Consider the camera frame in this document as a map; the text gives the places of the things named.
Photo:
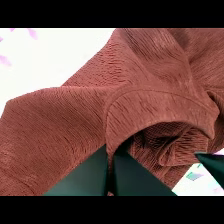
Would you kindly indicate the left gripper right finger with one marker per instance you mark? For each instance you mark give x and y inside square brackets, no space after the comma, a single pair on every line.
[135,178]

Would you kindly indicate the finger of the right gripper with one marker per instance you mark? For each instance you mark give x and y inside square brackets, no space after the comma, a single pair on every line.
[213,165]

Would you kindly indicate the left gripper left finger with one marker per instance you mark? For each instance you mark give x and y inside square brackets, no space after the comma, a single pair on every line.
[88,176]

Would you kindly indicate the red-brown long-sleeved shirt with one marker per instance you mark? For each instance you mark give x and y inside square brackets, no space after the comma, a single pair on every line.
[66,123]

